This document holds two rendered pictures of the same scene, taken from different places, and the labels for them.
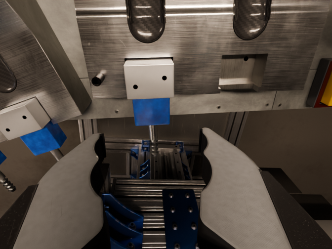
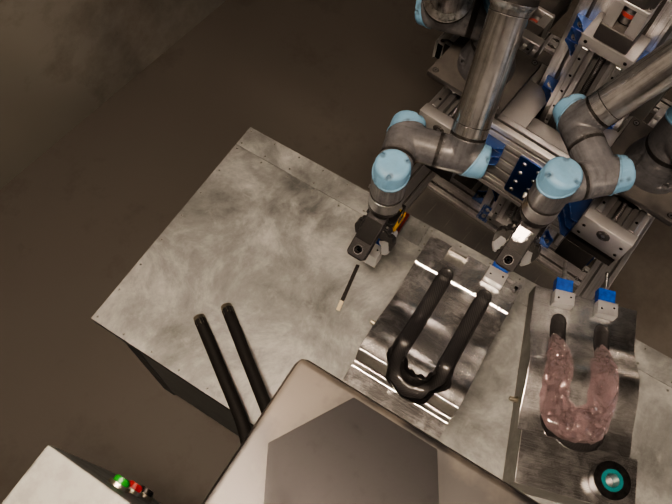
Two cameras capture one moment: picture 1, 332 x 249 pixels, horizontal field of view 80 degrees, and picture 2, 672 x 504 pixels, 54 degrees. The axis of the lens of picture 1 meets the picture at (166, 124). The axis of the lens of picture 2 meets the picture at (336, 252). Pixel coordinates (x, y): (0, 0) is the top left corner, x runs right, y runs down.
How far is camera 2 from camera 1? 1.47 m
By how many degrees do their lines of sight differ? 10
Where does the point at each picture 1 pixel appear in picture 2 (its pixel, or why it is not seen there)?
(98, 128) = not seen: hidden behind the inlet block
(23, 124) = (561, 295)
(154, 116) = not seen: hidden behind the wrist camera
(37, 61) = (536, 316)
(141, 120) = not seen: hidden behind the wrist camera
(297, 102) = (413, 221)
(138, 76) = (499, 279)
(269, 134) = (347, 148)
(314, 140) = (289, 101)
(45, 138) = (560, 285)
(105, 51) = (505, 297)
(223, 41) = (459, 273)
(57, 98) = (541, 298)
